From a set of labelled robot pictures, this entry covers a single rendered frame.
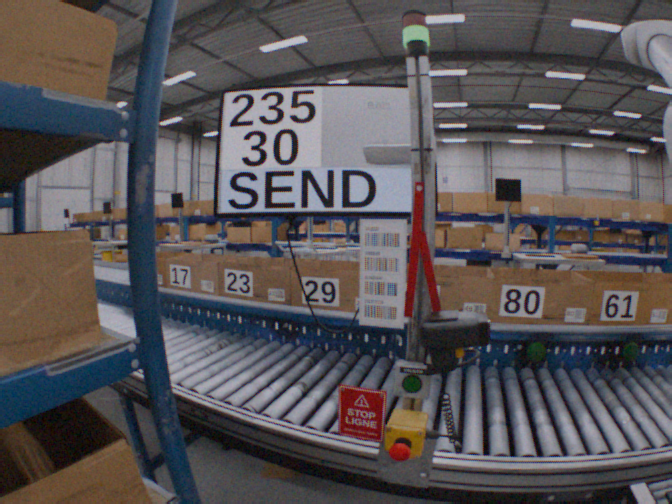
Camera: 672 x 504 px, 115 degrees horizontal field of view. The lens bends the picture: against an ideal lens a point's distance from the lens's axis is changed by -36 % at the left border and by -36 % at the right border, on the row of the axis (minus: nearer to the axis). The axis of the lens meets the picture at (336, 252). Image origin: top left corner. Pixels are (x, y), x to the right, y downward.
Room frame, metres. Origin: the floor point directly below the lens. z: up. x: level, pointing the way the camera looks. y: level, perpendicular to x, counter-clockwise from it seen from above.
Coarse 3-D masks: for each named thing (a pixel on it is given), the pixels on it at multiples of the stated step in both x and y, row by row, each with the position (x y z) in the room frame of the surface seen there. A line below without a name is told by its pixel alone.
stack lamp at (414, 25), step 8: (408, 16) 0.57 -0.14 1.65; (416, 16) 0.56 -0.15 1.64; (424, 16) 0.57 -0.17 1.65; (408, 24) 0.57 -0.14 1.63; (416, 24) 0.56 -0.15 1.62; (424, 24) 0.57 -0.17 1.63; (408, 32) 0.57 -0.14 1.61; (416, 32) 0.56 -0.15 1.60; (424, 32) 0.56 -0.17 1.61; (408, 40) 0.57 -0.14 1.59; (424, 40) 0.57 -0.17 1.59
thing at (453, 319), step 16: (432, 320) 0.51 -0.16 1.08; (448, 320) 0.50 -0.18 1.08; (464, 320) 0.49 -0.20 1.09; (480, 320) 0.48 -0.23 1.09; (432, 336) 0.50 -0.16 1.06; (448, 336) 0.49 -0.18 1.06; (464, 336) 0.48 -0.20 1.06; (480, 336) 0.47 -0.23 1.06; (432, 352) 0.51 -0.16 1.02; (448, 352) 0.50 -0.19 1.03; (432, 368) 0.51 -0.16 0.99; (448, 368) 0.50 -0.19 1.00
